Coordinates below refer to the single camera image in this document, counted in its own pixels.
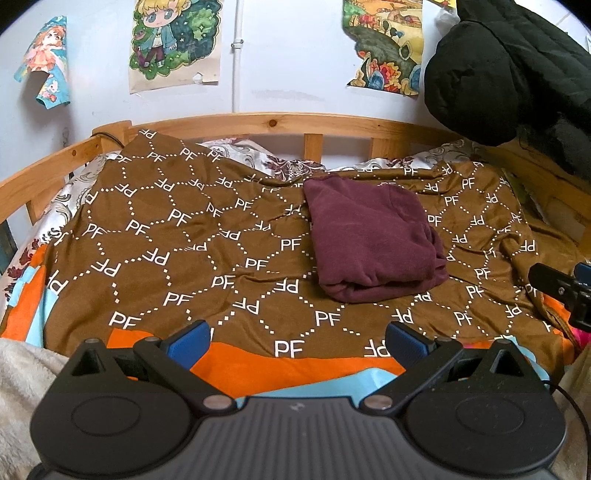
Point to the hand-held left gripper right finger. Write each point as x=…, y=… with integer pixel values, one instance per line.
x=406, y=344

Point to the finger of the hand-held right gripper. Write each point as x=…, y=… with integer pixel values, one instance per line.
x=584, y=271
x=549, y=281

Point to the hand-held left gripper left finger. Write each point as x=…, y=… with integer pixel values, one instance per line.
x=187, y=344

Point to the maroon long-sleeve shirt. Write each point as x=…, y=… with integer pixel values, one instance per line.
x=369, y=240

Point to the beige fleece cloth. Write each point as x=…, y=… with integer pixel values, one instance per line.
x=579, y=369

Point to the orange and blue bed sheet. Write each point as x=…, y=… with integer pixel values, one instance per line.
x=277, y=369

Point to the yellow-green cloth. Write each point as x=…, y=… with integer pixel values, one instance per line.
x=517, y=184

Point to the brown patterned blanket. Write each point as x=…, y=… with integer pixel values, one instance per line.
x=184, y=240

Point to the white fleece blanket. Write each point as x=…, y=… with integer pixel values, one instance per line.
x=23, y=383

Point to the white floral bed sheet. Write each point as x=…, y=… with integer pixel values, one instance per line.
x=277, y=164

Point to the dark flat panel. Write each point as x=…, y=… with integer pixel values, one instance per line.
x=7, y=249

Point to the black puffer jacket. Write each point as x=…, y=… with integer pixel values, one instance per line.
x=498, y=69

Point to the wooden bed frame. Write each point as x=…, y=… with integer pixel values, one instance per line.
x=277, y=123

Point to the white wall pipe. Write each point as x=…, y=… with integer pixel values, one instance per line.
x=236, y=78

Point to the colourful landscape wall poster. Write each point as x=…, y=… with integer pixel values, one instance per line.
x=383, y=41

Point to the cartoon figure wall poster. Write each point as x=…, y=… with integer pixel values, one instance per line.
x=161, y=41

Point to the curled cartoon wall poster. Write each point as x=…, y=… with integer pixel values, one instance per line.
x=46, y=55

